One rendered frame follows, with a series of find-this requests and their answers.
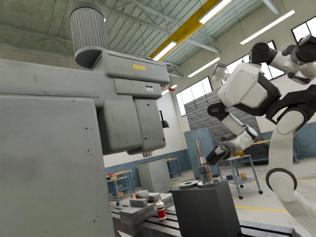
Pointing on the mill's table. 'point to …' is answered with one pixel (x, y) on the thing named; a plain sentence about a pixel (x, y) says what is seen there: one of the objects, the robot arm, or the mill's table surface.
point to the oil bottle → (161, 210)
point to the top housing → (131, 68)
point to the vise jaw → (154, 197)
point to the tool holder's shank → (200, 153)
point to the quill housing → (148, 126)
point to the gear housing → (138, 89)
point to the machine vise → (143, 209)
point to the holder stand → (205, 209)
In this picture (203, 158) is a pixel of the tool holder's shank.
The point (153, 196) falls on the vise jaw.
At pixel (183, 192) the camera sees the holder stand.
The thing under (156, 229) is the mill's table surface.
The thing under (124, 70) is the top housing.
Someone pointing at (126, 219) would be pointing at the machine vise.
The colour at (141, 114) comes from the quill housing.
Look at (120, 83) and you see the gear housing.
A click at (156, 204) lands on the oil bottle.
